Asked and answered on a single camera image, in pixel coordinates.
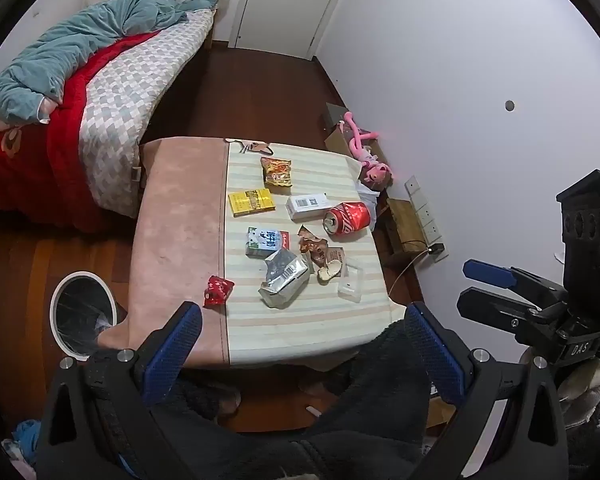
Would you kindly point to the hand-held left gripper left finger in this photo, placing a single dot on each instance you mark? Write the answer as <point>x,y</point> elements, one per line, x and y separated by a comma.
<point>174,352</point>

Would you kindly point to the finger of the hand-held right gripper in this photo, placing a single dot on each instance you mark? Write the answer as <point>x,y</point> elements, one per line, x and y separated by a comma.
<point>487,271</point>
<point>495,312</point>

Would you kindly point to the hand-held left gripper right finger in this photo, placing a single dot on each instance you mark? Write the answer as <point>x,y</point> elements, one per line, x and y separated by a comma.
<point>432,352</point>

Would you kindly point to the red snack packet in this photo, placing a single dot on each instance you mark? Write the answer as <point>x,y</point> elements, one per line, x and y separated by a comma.
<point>217,291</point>

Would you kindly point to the white round trash bin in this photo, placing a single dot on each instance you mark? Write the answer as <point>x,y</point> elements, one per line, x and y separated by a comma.
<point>80,310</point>

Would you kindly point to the blue white milk carton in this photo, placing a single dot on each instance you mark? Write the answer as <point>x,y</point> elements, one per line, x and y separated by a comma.
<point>265,241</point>

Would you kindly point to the red drink can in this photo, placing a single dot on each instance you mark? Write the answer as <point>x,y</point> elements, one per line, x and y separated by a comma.
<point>349,217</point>

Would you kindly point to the yellow box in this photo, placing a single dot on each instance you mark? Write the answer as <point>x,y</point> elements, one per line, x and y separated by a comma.
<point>250,202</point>

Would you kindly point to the white box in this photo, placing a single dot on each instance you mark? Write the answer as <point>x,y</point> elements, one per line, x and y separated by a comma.
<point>307,206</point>

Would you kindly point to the grey fuzzy slipper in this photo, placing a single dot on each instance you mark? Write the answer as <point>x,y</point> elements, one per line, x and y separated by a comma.
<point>222,400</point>

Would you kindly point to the person's dark fleece pants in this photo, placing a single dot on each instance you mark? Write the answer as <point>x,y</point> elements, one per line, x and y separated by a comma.
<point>370,410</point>

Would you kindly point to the white power strip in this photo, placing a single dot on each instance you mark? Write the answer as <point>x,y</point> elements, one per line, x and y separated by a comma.
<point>422,210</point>

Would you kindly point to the wooden stool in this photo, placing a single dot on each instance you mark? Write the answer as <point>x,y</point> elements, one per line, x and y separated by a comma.
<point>405,225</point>

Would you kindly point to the clear plastic container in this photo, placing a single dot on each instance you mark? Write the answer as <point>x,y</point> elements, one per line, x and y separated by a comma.
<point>351,285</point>

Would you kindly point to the striped table cloth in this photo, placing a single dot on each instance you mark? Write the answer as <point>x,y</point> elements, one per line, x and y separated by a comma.
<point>325,320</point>

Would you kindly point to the beige peel piece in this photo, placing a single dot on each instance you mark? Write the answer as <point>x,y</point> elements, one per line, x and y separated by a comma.
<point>330,272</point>

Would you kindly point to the silver foil bag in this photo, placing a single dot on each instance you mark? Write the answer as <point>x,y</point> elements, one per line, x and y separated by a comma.
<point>282,277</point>

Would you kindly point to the white plastic bag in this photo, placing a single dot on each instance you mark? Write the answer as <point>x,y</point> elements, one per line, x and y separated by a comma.
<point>369,200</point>

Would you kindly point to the brown torn wrapper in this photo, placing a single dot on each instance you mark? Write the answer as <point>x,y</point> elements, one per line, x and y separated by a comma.
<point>316,247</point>

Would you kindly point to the pink plush toy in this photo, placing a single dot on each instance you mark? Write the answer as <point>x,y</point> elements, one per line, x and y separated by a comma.
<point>367,157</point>

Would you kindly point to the brown cardboard box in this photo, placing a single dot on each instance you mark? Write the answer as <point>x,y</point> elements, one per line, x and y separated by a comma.
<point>336,137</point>

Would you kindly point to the orange snack packet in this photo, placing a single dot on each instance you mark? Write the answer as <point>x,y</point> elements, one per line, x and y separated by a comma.
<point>276,172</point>

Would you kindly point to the teal blanket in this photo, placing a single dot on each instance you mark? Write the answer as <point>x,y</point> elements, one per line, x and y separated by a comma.
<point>80,40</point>

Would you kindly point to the white door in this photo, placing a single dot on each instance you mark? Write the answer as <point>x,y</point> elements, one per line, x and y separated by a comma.
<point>290,5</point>

